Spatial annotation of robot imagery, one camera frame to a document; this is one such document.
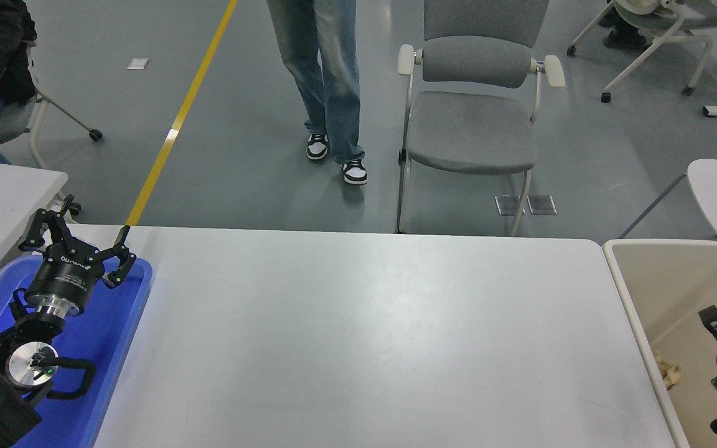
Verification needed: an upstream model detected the grey padded armchair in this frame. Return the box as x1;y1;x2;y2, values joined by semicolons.
395;0;566;236

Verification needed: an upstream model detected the blue plastic tray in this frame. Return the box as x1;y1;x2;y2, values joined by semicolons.
0;254;154;448

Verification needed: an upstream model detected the standing person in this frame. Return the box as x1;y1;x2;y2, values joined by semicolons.
266;0;369;186

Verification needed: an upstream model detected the tan paper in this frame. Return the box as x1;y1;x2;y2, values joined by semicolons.
654;352;683;391

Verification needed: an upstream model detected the large pale bin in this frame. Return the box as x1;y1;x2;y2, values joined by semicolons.
602;239;717;448

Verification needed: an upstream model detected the person with dark shoes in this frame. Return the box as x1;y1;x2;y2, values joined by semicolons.
601;0;649;50

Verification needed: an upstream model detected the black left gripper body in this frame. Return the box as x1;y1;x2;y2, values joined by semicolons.
26;244;106;306

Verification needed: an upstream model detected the white-framed wheeled chair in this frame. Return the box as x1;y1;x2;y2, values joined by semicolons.
0;42;103;223

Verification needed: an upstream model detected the white-legged wheeled chair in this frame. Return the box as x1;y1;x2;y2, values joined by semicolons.
567;0;714;103

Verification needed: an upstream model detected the metal floor plate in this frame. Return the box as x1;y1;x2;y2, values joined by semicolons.
528;194;557;217
494;194;526;217

